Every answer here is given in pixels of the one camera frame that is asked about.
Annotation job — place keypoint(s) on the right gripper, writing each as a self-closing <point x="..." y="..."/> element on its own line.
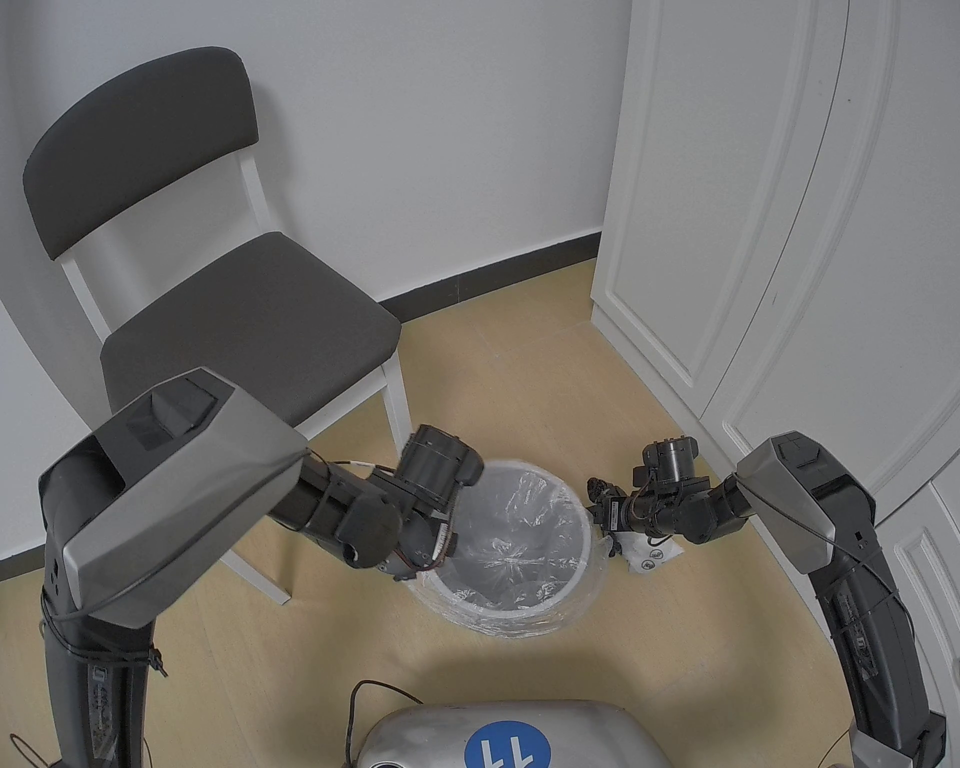
<point x="626" y="511"/>

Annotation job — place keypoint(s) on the clear plastic bag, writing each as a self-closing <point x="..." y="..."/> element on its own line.
<point x="517" y="510"/>

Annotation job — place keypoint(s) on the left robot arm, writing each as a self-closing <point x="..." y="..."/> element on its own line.
<point x="172" y="487"/>

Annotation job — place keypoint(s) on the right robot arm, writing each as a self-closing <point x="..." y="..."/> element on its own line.
<point x="802" y="495"/>

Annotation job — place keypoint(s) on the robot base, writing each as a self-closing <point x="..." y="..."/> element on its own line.
<point x="450" y="735"/>

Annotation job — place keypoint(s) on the white trash bin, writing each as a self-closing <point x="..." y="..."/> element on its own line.
<point x="517" y="604"/>

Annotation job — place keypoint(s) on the clear printed wrapper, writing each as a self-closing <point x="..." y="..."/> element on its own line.
<point x="652" y="555"/>

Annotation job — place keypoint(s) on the white wardrobe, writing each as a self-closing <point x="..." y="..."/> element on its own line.
<point x="750" y="187"/>

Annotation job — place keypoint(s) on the grey and white chair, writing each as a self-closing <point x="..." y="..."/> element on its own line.
<point x="247" y="337"/>

